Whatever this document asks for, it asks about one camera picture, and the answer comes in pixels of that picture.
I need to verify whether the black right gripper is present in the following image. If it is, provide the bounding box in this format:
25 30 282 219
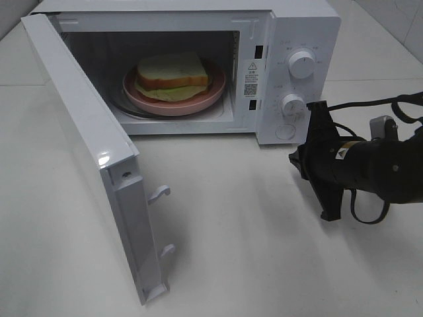
288 100 347 221

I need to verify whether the round door release button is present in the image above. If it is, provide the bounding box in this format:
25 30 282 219
275 124 295 140

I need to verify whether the white timer knob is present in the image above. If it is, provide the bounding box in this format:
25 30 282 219
282 94 305 116

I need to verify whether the pink plate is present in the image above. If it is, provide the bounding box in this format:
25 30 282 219
123 60 226 102

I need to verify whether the toast sandwich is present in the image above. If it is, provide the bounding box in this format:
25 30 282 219
137 52 209 90

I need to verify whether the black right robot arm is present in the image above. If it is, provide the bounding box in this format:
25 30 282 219
289 101 422 224

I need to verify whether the upper white dial knob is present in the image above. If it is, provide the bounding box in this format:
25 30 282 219
288 49 316 79

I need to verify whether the warning label sticker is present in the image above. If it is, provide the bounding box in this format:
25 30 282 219
242 59 264 98

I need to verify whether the white microwave oven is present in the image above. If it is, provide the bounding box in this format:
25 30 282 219
22 1 341 145

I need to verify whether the glass microwave turntable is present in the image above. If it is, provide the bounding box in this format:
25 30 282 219
109 88 233 121

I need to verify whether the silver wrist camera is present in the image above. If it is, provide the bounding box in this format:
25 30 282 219
369 116 399 141

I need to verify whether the black camera cable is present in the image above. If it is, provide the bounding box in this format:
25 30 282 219
325 92 423 225

